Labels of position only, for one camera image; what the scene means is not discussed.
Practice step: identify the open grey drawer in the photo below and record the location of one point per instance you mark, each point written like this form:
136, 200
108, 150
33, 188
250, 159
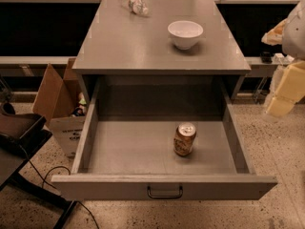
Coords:
127, 144

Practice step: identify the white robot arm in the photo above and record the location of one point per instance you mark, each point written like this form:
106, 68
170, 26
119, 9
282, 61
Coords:
290, 34

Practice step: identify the long wall bench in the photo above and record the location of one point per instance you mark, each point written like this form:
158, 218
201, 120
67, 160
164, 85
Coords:
15, 66

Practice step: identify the grey cabinet counter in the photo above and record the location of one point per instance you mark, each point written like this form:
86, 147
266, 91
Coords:
119, 42

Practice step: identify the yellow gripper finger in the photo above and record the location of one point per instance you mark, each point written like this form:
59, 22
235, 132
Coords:
278, 107
292, 83

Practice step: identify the orange soda can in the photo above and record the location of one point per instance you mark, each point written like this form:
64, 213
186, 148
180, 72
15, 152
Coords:
183, 139

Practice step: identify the brown cardboard box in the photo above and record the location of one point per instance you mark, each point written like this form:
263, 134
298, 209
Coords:
58, 100

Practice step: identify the white power strip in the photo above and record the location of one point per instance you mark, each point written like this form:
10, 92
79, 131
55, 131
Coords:
281, 59

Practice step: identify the clear plastic bottle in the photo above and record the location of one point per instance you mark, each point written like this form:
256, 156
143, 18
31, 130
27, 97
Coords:
138, 7

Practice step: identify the black power adapter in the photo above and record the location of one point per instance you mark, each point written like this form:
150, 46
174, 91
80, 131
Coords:
266, 57

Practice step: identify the white ceramic bowl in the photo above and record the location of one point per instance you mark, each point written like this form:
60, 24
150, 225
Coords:
185, 34

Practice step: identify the black drawer handle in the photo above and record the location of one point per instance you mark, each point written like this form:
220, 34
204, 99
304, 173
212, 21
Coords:
165, 193

